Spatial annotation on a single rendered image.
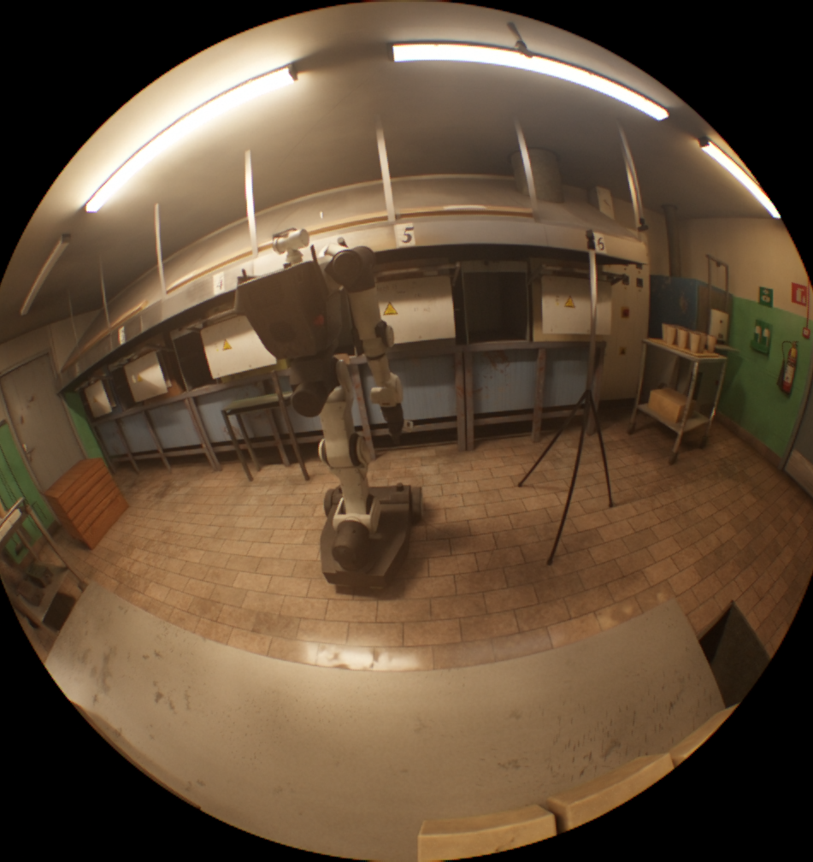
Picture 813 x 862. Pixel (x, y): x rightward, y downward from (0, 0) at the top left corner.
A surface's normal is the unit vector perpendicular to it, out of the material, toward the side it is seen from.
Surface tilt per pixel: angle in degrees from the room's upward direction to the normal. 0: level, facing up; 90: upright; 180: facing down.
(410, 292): 90
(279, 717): 0
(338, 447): 68
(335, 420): 82
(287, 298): 102
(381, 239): 80
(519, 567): 0
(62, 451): 90
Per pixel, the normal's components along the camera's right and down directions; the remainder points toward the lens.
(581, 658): -0.12, -0.88
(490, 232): -0.03, 0.29
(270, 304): -0.15, 0.65
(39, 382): 0.99, -0.10
